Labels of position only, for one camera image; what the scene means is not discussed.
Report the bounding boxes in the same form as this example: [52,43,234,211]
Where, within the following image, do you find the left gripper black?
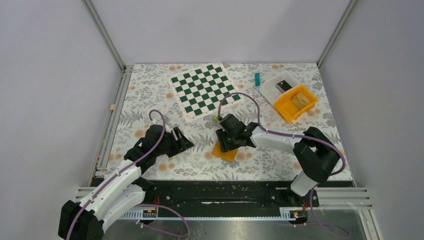
[155,126,194,157]

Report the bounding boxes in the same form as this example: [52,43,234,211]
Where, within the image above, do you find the orange leather card holder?
[211,141,238,163]

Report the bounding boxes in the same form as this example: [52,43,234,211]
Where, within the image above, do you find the gold cards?
[291,93,310,110]

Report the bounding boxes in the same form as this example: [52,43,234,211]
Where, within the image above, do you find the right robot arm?
[216,114,341,206]

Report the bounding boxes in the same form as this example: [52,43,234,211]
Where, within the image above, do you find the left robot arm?
[58,124,194,240]

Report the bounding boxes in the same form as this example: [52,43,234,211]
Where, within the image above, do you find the black card in white bin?
[275,80,293,93]

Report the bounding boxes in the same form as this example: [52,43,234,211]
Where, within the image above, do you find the green white chessboard mat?
[168,63,244,122]

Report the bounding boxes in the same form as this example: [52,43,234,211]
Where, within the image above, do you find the floral tablecloth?
[104,63,343,181]

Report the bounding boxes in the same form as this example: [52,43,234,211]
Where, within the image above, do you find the white plastic bin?
[259,71,300,105]

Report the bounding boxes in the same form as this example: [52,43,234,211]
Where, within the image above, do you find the teal block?
[254,72,261,87]

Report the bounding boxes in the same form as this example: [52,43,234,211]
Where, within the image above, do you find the orange plastic bin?
[273,84,319,123]

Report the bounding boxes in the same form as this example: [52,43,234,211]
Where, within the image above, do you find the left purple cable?
[65,109,167,240]

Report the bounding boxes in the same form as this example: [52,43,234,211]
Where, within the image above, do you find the purple cable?
[65,109,167,240]
[216,92,351,239]

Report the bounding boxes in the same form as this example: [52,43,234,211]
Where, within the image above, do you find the aluminium rail front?
[72,187,375,222]

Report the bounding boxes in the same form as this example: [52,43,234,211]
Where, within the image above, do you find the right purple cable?
[216,92,351,239]

